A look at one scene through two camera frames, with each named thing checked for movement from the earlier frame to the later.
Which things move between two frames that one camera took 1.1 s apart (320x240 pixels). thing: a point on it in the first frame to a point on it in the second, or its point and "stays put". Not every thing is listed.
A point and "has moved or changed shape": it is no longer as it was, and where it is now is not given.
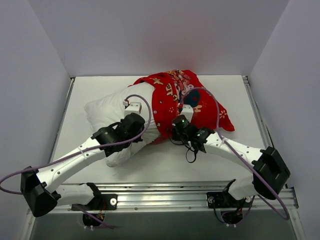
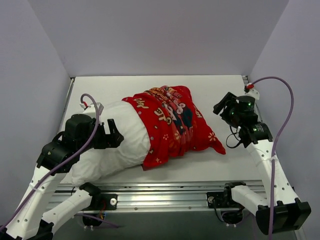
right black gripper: (180, 124) to (225, 108)
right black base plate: (222, 200) stays put
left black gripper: (136, 120) to (107, 136)
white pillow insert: (102, 112) to (96, 164)
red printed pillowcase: (172, 90) has moved or changed shape
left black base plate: (100, 202) stays put
